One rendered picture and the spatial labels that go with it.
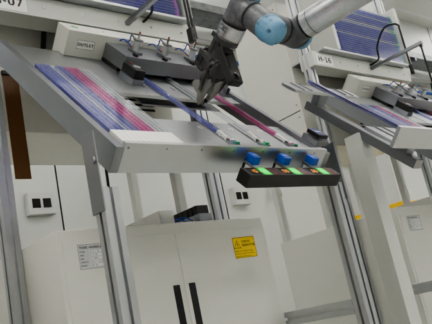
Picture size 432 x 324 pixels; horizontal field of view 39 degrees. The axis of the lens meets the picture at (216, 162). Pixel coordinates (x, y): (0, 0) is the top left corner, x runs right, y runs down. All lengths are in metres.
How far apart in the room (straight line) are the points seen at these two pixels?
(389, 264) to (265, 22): 0.84
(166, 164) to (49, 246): 0.37
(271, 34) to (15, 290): 0.93
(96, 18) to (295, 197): 2.89
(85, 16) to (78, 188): 1.65
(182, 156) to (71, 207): 2.14
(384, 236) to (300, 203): 2.71
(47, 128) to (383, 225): 1.09
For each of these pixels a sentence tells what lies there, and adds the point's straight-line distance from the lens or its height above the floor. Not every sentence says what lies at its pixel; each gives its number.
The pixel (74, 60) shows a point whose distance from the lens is 1.92.
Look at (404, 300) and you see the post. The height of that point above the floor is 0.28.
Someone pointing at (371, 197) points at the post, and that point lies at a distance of 2.01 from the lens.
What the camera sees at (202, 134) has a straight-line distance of 1.57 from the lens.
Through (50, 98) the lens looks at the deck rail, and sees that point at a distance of 1.56.
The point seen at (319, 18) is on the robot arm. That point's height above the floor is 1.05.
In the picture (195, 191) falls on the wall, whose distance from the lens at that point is 4.01.
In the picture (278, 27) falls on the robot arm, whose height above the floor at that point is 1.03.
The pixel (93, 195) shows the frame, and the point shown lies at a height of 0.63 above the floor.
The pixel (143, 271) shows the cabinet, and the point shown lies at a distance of 1.63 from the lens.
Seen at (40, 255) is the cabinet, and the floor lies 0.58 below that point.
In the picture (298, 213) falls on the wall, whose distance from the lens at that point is 4.62.
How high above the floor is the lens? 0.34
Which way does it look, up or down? 14 degrees up
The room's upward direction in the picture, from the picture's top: 12 degrees counter-clockwise
